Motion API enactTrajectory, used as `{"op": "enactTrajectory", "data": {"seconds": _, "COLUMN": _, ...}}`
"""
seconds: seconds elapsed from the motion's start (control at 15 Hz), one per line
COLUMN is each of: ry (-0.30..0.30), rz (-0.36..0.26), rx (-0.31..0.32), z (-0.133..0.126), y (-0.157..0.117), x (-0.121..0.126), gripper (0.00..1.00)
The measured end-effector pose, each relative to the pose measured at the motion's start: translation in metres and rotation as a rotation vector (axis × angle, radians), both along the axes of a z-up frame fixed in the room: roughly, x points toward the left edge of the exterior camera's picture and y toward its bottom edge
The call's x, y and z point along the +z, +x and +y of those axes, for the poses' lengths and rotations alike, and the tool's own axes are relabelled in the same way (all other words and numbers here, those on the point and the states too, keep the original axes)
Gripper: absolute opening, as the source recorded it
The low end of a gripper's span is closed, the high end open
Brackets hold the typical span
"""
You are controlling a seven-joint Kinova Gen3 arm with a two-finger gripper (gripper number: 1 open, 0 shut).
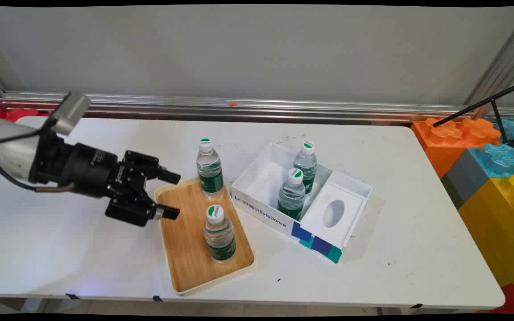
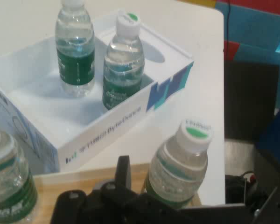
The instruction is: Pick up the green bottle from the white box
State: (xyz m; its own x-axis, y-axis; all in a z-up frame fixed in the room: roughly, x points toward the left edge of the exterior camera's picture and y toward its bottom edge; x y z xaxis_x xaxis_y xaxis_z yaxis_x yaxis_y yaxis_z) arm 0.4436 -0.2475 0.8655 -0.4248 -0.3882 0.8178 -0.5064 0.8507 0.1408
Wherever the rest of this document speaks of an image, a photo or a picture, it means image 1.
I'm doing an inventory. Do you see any orange toy building block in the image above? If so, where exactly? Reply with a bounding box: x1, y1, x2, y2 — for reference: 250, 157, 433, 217
411, 117, 502, 179

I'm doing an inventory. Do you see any black tripod stand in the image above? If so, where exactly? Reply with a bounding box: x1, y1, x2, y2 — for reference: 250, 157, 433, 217
432, 79, 514, 151

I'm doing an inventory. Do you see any wooden tray with pale rim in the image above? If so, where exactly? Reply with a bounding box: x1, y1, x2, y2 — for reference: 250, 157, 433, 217
154, 177, 256, 296

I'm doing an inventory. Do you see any clear water bottle green label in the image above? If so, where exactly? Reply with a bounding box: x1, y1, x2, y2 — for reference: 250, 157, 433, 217
293, 141, 318, 195
203, 205, 236, 263
277, 168, 307, 222
196, 138, 225, 199

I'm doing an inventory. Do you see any grey toy building block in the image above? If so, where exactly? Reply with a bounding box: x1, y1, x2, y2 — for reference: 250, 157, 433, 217
441, 149, 492, 210

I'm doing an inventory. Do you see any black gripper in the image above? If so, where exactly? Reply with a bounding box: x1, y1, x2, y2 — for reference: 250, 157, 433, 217
58, 142, 182, 228

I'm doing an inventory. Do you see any aluminium frame rail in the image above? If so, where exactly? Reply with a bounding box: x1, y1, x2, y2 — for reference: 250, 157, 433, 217
0, 91, 514, 123

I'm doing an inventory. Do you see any aluminium frame post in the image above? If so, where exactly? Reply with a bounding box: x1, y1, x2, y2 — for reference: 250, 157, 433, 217
464, 8, 514, 107

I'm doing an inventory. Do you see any white ByteDance cardboard box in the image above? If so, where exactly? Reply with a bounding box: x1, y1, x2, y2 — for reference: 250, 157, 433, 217
231, 142, 373, 264

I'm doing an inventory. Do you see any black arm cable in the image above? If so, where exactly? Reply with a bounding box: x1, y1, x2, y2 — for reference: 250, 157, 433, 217
0, 118, 77, 193

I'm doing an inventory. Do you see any red toy building block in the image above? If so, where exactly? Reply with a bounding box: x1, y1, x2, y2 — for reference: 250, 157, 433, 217
0, 106, 50, 123
490, 283, 514, 315

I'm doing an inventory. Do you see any yellow toy building block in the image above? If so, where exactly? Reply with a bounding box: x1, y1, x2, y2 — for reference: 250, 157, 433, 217
458, 174, 514, 308

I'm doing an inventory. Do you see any blue toy building block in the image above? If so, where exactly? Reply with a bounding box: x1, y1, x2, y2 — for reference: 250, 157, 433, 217
468, 118, 514, 179

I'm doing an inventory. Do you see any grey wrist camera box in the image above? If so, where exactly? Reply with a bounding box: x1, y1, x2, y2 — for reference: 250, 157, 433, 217
50, 92, 92, 136

